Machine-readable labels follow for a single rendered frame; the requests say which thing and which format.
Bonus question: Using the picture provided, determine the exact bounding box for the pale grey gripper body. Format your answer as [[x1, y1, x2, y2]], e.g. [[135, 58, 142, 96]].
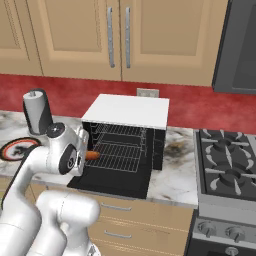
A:
[[77, 145, 88, 176]]

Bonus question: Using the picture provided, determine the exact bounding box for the black toaster oven door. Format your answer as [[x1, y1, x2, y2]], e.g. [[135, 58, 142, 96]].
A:
[[66, 162, 155, 200]]

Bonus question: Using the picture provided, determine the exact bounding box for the white and black toaster oven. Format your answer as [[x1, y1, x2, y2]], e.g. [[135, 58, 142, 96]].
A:
[[80, 93, 171, 174]]

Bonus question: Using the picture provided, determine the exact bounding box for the beige cupboard door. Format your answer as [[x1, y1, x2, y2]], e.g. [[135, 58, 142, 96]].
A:
[[25, 0, 123, 82], [118, 0, 230, 88], [0, 0, 44, 77]]

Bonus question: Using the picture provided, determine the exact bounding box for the orange-brown oblong food item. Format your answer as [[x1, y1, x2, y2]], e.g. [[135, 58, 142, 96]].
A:
[[85, 151, 101, 162]]

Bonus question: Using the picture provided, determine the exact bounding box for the grey and black paper towel holder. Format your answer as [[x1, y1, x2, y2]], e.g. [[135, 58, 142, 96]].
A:
[[22, 88, 55, 136]]

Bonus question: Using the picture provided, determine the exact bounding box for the orange black and white plate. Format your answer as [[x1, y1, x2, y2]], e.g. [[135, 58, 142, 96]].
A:
[[0, 136, 43, 162]]

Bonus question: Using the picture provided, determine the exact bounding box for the beige drawer front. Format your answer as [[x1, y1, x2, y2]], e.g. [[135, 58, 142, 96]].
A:
[[89, 240, 188, 256], [87, 193, 195, 234], [87, 218, 192, 252]]

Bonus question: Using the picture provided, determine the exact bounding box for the grey stove knob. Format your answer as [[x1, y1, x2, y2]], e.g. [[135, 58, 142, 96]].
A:
[[225, 226, 246, 243], [198, 221, 217, 239]]

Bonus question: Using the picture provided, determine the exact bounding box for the grey and black stove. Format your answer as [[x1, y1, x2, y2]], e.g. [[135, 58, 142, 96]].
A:
[[184, 127, 256, 256]]

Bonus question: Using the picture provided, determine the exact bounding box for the wire toaster oven rack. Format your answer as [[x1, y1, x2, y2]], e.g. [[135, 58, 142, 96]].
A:
[[85, 142, 144, 174], [90, 122, 148, 148]]

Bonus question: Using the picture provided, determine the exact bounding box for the silver drawer handle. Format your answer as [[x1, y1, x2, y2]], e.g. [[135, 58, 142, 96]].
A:
[[103, 229, 133, 240], [99, 202, 133, 212]]

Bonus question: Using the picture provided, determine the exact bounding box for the grey wall outlet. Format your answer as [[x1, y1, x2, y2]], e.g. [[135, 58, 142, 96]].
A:
[[136, 87, 160, 99]]

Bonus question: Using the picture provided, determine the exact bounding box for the silver cupboard handle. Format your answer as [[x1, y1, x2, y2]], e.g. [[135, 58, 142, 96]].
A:
[[124, 6, 132, 70], [106, 6, 116, 69]]

